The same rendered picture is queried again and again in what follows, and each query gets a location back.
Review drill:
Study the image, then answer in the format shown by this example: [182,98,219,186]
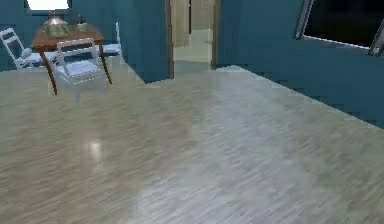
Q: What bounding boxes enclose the small green houseplant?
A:
[74,13,90,34]

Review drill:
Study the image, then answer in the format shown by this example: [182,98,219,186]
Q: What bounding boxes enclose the white slatted chair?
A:
[96,21,124,65]
[0,27,58,70]
[52,37,108,104]

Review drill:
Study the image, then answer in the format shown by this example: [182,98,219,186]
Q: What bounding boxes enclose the brown wooden table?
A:
[29,23,113,96]

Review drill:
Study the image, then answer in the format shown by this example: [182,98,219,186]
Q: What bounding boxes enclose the bright window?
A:
[23,0,73,16]

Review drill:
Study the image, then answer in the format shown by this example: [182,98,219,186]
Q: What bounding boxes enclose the brown door frame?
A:
[164,0,222,80]

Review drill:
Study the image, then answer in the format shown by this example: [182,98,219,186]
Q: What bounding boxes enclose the dark window with grey frame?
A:
[293,0,384,58]

